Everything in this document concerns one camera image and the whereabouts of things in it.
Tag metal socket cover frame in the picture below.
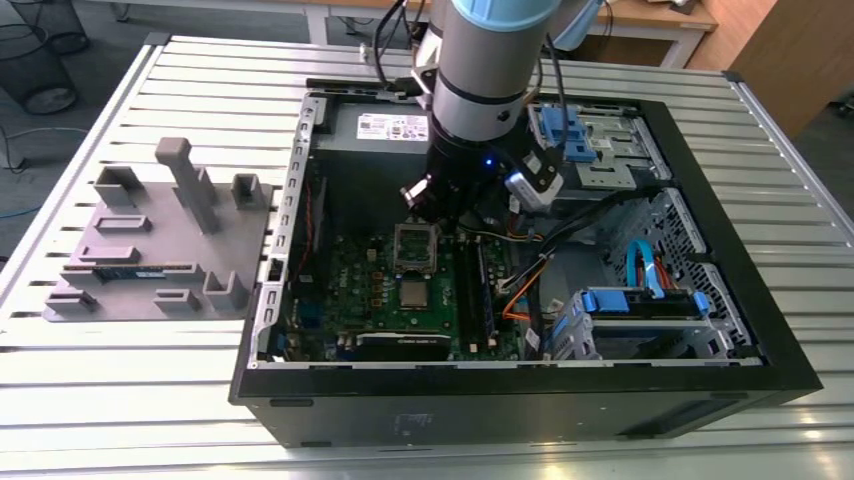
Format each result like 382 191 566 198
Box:
392 221 442 275

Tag silver topped CPU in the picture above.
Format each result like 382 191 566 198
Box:
400 280 433 309

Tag CPU socket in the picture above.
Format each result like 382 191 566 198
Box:
396 277 437 312

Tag silver power supply unit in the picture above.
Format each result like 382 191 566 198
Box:
311 102 436 226

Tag blue plastic drive latch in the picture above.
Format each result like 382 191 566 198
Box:
541 106 601 164

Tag silver optical drive cage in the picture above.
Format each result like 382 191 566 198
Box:
526 105 673 217

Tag black RAM slot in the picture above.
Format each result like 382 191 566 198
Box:
472 237 502 349
453 235 482 352

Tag green Dell motherboard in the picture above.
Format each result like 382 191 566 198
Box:
283 227 533 362

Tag hard disk in blue carrier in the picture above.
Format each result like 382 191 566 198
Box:
578 288 710 321

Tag black graphics card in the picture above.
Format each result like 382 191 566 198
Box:
333 329 460 362

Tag silver disk bay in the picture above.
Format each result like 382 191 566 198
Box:
544 287 762 362

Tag grey parts rack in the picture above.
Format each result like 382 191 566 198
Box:
41 137 277 324

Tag black open PC case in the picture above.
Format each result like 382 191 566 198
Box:
227 77 824 449

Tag RAM stick with blue label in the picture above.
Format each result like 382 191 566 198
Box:
93 266 169 282

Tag brown wooden cabinet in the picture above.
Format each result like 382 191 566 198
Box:
686 0 854 142

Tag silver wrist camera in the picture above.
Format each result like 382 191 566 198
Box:
504 149 566 211

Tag grey black wire bundle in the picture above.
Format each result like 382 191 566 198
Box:
460 219 544 245

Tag red wires with white tag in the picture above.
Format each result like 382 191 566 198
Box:
505 199 540 240

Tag black camera bracket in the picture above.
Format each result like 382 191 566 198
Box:
513 143 569 186

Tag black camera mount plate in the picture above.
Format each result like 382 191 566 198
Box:
386 67 440 110

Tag black sleeved cable bundle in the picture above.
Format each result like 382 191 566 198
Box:
497 184 676 294

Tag red black twisted wire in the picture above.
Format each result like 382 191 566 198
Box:
297 182 319 281

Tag orange SATA wire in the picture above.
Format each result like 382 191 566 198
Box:
502 259 557 322

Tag blue SATA wire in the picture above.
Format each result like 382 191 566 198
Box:
626 238 669 301

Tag white desk frame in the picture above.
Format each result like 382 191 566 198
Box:
86 0 429 49

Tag wooden desk with white frame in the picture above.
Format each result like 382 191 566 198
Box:
590 0 721 71

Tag black wire mesh bin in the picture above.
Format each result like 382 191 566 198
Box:
30 0 93 56
0 22 81 117

